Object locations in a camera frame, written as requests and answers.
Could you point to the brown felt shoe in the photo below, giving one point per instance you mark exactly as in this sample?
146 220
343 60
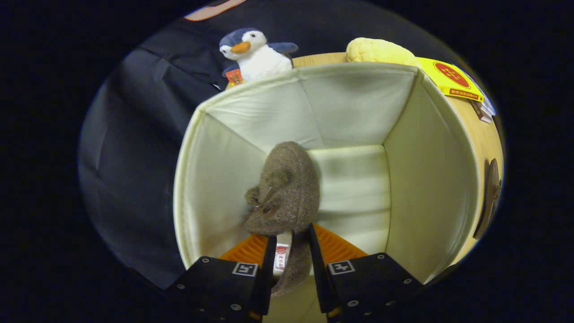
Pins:
492 188
287 188

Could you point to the penguin plush toy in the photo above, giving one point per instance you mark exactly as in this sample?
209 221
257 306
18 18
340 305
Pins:
262 58

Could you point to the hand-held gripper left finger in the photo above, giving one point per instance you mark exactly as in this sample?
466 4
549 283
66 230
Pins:
224 287

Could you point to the yellow book with red circle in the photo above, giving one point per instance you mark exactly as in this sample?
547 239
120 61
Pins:
448 78

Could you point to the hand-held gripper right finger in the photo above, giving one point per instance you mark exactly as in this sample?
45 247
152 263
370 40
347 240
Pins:
363 287

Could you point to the beige fabric storage box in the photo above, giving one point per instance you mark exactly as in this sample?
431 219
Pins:
426 179

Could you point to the yellow plush bread toy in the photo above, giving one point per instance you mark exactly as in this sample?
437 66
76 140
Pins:
379 50

